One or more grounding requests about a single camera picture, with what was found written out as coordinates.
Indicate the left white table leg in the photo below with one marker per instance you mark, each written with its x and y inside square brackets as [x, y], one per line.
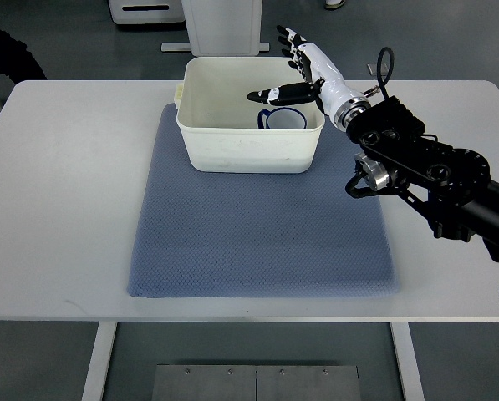
[99, 362]

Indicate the white table leg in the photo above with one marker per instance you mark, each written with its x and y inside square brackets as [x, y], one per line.
[406, 361]
[99, 362]

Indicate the right white table leg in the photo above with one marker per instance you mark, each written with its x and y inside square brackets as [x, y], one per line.
[406, 361]

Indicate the white cabinet with slot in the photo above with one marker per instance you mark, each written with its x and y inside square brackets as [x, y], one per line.
[134, 12]

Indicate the white grey sneaker upper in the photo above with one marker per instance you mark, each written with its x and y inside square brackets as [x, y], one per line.
[332, 5]

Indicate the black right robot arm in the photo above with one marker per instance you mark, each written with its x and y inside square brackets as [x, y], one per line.
[451, 188]

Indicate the white pedestal column base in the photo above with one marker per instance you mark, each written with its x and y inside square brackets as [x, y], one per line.
[221, 28]

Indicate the blue enamel mug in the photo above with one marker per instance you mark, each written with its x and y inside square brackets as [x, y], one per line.
[281, 118]

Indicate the white plastic box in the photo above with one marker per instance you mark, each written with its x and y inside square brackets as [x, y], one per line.
[219, 124]

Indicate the person in black left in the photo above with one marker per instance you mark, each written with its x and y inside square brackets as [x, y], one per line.
[16, 62]

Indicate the blue textured mat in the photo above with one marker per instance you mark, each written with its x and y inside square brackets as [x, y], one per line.
[203, 234]

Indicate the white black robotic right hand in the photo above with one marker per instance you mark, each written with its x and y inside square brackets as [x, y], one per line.
[322, 82]

